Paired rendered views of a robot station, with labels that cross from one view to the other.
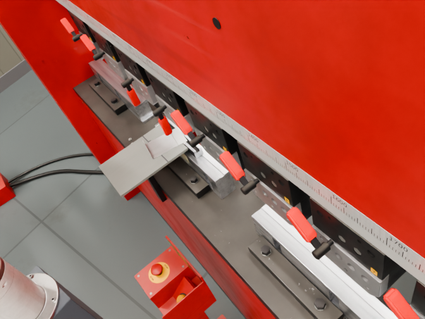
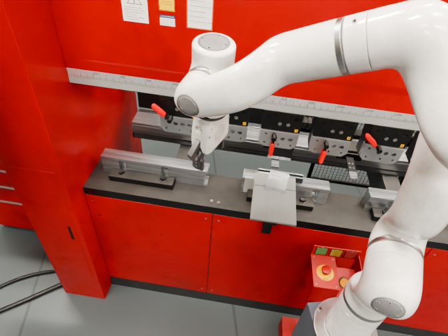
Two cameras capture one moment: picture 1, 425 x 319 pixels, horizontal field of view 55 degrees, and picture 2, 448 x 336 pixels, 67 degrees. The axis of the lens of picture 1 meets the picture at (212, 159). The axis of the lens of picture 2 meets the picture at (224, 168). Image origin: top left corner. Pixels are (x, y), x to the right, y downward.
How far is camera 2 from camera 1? 144 cm
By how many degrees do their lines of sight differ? 45
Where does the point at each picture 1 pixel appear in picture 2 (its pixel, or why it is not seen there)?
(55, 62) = (74, 161)
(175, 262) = (326, 261)
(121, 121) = (183, 192)
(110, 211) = (94, 319)
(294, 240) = not seen: hidden behind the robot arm
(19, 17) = (56, 116)
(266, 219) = (379, 194)
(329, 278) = not seen: hidden behind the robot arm
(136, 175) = (288, 208)
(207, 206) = (322, 212)
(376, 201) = not seen: outside the picture
